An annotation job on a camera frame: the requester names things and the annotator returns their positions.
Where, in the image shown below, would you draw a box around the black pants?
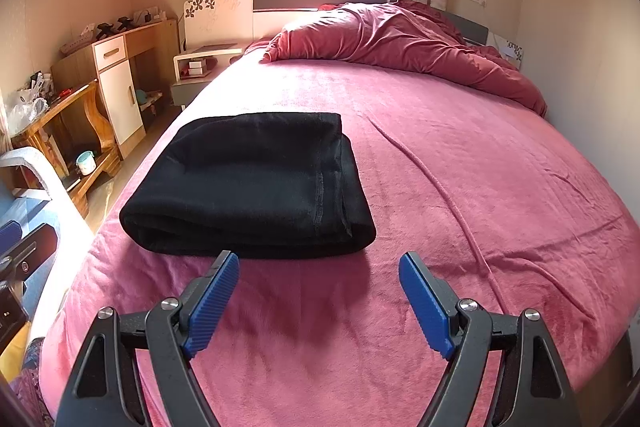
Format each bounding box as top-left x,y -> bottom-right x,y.
119,113 -> 376,259

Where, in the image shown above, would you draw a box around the white plastic chair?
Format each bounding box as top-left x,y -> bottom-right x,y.
1,146 -> 61,232

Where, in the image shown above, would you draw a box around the floral patterned trouser leg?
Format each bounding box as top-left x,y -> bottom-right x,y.
10,337 -> 54,427

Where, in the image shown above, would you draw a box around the light blue cup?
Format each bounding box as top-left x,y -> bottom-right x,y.
76,150 -> 96,176

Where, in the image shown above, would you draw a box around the wooden side shelf table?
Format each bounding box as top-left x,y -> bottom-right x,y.
12,80 -> 122,217

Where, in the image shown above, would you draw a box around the wooden desk cabinet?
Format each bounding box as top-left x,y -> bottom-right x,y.
51,20 -> 179,157

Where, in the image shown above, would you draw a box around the white bedside table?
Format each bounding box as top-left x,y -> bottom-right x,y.
170,42 -> 248,108

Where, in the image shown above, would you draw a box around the dark bed headboard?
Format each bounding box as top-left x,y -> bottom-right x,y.
253,0 -> 489,46

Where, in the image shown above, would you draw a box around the crumpled red duvet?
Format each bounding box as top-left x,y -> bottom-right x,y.
262,0 -> 548,117

